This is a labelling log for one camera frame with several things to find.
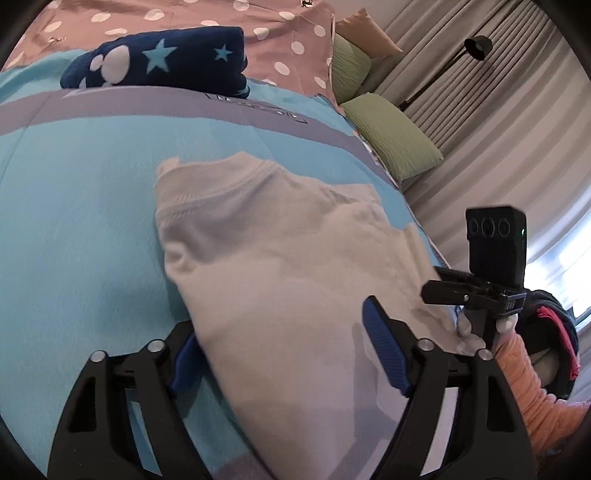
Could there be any blue striped duvet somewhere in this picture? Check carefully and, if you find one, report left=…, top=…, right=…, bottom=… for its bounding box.
left=0, top=48, right=444, bottom=480

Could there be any grey curtain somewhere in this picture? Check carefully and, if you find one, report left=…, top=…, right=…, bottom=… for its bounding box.
left=369, top=0, right=591, bottom=324

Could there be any white t-shirt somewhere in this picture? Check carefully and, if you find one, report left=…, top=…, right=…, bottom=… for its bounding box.
left=154, top=152, right=485, bottom=480

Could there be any pink polka dot sheet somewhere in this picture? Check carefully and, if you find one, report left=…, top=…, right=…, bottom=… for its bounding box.
left=0, top=0, right=345, bottom=107

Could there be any beige pillow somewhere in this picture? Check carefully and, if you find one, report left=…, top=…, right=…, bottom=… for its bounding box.
left=335, top=7, right=403, bottom=58

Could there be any small green pillow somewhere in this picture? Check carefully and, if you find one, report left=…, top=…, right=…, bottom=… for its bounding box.
left=330, top=33, right=372, bottom=104

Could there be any person's right hand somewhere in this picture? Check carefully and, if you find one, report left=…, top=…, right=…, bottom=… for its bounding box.
left=456, top=308, right=516, bottom=357

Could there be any navy star blanket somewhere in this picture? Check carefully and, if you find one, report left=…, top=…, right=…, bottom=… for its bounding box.
left=60, top=26, right=252, bottom=100

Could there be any large green pillow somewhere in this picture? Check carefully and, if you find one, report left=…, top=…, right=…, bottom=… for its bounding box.
left=341, top=92, right=445, bottom=182

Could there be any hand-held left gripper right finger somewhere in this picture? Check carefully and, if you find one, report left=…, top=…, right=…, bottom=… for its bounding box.
left=361, top=295, right=539, bottom=480

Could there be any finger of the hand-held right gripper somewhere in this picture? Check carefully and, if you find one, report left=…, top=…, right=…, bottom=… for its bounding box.
left=421, top=278, right=502, bottom=307
left=434, top=267, right=497, bottom=286

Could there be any black floor lamp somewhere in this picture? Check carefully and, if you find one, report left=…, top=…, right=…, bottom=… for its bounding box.
left=397, top=35, right=494, bottom=112

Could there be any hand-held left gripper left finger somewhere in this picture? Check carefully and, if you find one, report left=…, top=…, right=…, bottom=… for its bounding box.
left=47, top=320, right=218, bottom=480

